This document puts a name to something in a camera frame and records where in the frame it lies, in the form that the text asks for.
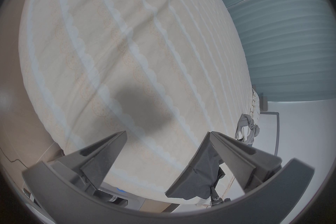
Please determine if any bed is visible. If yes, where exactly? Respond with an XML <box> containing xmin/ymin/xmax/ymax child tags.
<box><xmin>18</xmin><ymin>0</ymin><xmax>280</xmax><ymax>205</ymax></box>

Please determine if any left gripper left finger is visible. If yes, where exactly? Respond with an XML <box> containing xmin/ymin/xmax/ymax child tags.
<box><xmin>61</xmin><ymin>131</ymin><xmax>128</xmax><ymax>193</ymax></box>

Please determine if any grey bedside table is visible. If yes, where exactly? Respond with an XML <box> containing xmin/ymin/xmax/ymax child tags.
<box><xmin>253</xmin><ymin>85</ymin><xmax>268</xmax><ymax>111</ymax></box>

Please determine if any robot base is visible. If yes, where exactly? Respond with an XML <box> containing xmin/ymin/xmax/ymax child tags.
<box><xmin>98</xmin><ymin>182</ymin><xmax>149</xmax><ymax>211</ymax></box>

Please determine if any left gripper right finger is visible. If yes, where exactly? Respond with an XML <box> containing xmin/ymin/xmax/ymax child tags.
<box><xmin>209</xmin><ymin>131</ymin><xmax>283</xmax><ymax>190</ymax></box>

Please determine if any black T-shirt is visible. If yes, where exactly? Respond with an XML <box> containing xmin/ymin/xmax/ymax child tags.
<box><xmin>165</xmin><ymin>136</ymin><xmax>226</xmax><ymax>200</ymax></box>

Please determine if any white printed pillow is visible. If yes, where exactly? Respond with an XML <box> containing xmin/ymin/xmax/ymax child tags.
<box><xmin>251</xmin><ymin>88</ymin><xmax>261</xmax><ymax>126</ymax></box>

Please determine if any pile of clothes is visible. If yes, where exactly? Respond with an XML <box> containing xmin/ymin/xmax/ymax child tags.
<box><xmin>235</xmin><ymin>113</ymin><xmax>261</xmax><ymax>145</ymax></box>

